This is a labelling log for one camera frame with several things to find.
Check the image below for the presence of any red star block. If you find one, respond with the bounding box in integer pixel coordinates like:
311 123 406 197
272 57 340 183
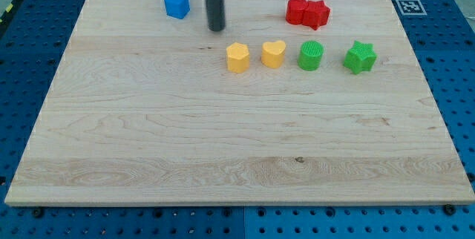
301 0 331 30

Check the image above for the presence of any green star block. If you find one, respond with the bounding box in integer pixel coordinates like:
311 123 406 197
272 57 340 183
343 40 378 74

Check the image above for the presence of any yellow hexagon block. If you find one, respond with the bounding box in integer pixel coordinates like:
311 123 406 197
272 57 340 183
226 42 249 73

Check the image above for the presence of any yellow heart block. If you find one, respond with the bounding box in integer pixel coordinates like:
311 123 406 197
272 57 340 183
261 40 286 68

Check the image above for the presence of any wooden board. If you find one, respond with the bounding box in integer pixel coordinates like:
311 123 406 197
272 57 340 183
5 0 474 207

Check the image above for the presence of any green cylinder block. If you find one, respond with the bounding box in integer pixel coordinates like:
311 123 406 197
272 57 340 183
298 40 324 71

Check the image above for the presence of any red cylinder block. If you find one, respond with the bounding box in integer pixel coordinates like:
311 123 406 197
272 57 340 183
286 0 308 25

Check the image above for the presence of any blue cube block front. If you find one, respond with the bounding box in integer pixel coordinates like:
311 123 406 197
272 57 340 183
165 0 190 19

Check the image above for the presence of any white fiducial marker tag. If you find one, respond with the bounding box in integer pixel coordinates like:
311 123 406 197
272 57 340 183
395 0 427 16

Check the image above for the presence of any black bolt left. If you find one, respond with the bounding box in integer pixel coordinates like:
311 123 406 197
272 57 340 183
32 207 44 218

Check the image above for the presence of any black bolt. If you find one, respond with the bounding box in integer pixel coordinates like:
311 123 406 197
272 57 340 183
32 207 44 218
443 204 456 216

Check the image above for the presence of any black bolt right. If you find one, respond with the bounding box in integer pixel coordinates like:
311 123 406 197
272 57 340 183
443 204 456 216

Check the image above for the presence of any yellow black hazard tape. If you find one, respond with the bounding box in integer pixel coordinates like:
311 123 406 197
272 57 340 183
1 0 24 25

